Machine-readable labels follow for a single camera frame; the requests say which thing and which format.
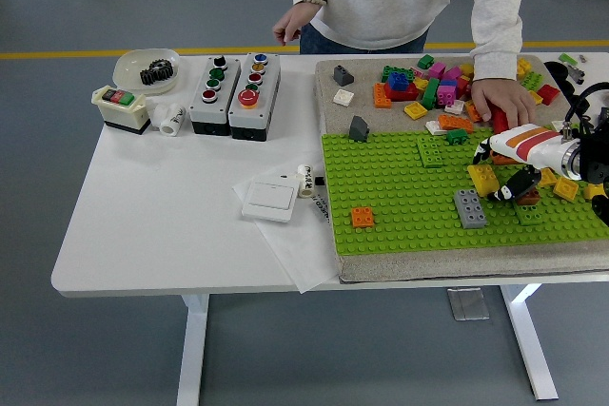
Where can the lime green brick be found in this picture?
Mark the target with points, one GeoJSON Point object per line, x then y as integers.
{"type": "Point", "coordinates": [533, 80]}

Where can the magenta four-stud brick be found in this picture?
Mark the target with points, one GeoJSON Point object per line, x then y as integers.
{"type": "Point", "coordinates": [447, 96]}

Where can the small green block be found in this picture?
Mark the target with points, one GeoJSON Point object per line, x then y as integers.
{"type": "Point", "coordinates": [567, 59]}

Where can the brown four-stud brick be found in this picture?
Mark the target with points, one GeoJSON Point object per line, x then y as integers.
{"type": "Point", "coordinates": [530, 198]}

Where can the yellow flat square tile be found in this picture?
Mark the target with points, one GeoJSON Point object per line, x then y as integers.
{"type": "Point", "coordinates": [416, 110]}

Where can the white plastic bowl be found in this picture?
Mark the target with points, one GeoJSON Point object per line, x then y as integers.
{"type": "Point", "coordinates": [126, 68]}

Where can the person's left hand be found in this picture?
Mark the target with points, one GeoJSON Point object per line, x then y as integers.
{"type": "Point", "coordinates": [504, 94]}

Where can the yellow curved eight-stud brick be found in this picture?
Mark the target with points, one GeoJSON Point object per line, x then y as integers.
{"type": "Point", "coordinates": [481, 175]}

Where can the small black box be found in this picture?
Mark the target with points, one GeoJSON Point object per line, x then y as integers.
{"type": "Point", "coordinates": [604, 114]}

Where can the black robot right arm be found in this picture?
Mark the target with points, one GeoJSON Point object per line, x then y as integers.
{"type": "Point", "coordinates": [595, 159]}

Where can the grey four-button control box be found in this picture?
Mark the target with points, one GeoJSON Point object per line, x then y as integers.
{"type": "Point", "coordinates": [204, 113]}

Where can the yellow four-stud brick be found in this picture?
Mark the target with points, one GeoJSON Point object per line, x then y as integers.
{"type": "Point", "coordinates": [566, 188]}

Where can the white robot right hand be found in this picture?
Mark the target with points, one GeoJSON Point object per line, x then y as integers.
{"type": "Point", "coordinates": [528, 144]}

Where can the small dark green brick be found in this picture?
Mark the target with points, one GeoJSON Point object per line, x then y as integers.
{"type": "Point", "coordinates": [457, 136]}

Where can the grey-brown mat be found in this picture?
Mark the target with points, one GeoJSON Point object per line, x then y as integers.
{"type": "Point", "coordinates": [380, 268]}

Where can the silver floor plate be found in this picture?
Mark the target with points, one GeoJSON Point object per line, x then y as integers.
{"type": "Point", "coordinates": [468, 303]}

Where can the small white tile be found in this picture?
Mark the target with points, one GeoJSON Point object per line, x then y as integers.
{"type": "Point", "coordinates": [455, 106]}

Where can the blue four-stud brick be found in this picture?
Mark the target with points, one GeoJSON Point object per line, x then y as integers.
{"type": "Point", "coordinates": [398, 82]}

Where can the white square tile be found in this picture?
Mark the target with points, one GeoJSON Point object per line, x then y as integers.
{"type": "Point", "coordinates": [344, 96]}

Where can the green eight-stud brick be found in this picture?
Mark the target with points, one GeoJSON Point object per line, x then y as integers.
{"type": "Point", "coordinates": [391, 73]}

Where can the light grey eight-stud brick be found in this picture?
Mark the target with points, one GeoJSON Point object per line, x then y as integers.
{"type": "Point", "coordinates": [470, 209]}

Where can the white brick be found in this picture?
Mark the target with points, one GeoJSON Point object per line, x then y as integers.
{"type": "Point", "coordinates": [434, 127]}

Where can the white wall switch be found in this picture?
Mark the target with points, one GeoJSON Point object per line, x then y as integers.
{"type": "Point", "coordinates": [269, 199]}

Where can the small yellow brick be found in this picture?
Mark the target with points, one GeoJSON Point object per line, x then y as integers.
{"type": "Point", "coordinates": [421, 84]}

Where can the long green brick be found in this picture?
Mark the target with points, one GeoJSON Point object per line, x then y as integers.
{"type": "Point", "coordinates": [430, 94]}

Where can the dark grey slope brick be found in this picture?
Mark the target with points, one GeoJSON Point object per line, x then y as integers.
{"type": "Point", "coordinates": [342, 75]}
{"type": "Point", "coordinates": [359, 129]}

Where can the orange eight-stud brick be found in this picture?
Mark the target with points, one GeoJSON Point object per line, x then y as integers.
{"type": "Point", "coordinates": [380, 98]}
{"type": "Point", "coordinates": [473, 113]}
{"type": "Point", "coordinates": [499, 159]}
{"type": "Point", "coordinates": [456, 123]}

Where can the small white labelled cylinder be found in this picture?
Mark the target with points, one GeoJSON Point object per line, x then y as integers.
{"type": "Point", "coordinates": [305, 182]}

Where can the white pipe fitting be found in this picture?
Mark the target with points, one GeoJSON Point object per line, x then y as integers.
{"type": "Point", "coordinates": [171, 123]}

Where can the grey emergency-stop control box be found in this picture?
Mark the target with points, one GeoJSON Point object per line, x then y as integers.
{"type": "Point", "coordinates": [245, 121]}

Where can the person's left forearm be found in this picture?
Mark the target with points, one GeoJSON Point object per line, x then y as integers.
{"type": "Point", "coordinates": [497, 44]}

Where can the white paper sheet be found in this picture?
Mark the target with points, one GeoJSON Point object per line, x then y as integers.
{"type": "Point", "coordinates": [295, 254]}

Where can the grey metal part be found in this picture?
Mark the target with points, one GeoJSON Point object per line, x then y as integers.
{"type": "Point", "coordinates": [577, 74]}

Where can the pink brick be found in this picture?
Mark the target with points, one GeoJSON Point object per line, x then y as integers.
{"type": "Point", "coordinates": [436, 70]}

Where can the white table leg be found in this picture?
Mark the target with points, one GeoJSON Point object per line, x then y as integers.
{"type": "Point", "coordinates": [535, 353]}
{"type": "Point", "coordinates": [192, 353]}

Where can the green flat eight-stud plate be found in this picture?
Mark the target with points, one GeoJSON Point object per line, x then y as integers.
{"type": "Point", "coordinates": [430, 152]}
{"type": "Point", "coordinates": [529, 215]}

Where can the cream red-green switch box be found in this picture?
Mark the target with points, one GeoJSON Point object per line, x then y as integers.
{"type": "Point", "coordinates": [119, 113]}

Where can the red four-stud brick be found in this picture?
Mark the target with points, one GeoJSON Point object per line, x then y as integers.
{"type": "Point", "coordinates": [548, 93]}

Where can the black gear stack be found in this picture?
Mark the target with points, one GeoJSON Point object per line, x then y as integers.
{"type": "Point", "coordinates": [157, 73]}

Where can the large red brick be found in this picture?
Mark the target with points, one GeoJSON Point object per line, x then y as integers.
{"type": "Point", "coordinates": [499, 121]}

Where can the green studded baseplate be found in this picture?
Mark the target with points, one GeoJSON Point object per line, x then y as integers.
{"type": "Point", "coordinates": [404, 197]}

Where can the person's right hand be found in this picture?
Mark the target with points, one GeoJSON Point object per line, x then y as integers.
{"type": "Point", "coordinates": [295, 21]}

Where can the orange four-stud brick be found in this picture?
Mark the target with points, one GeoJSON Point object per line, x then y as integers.
{"type": "Point", "coordinates": [363, 218]}

